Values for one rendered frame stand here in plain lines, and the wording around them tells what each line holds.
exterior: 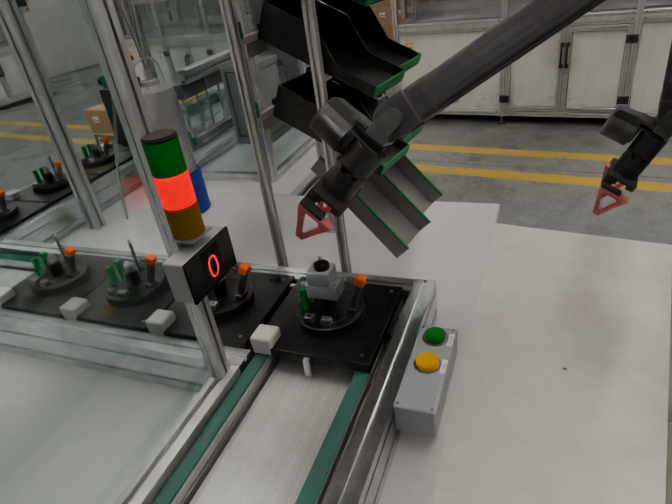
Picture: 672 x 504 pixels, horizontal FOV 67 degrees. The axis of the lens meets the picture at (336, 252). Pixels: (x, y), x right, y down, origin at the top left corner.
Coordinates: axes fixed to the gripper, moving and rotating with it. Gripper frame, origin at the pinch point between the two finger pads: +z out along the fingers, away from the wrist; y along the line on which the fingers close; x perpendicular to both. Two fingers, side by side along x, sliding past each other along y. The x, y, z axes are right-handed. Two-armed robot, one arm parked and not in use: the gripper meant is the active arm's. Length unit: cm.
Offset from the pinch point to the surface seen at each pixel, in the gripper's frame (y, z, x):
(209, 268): 20.3, 4.3, -7.5
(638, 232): -219, 26, 144
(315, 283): 2.3, 9.1, 7.9
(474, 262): -41, 8, 39
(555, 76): -406, 26, 78
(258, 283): -7.6, 29.2, -0.8
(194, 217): 20.0, -2.1, -13.5
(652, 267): -45, -19, 69
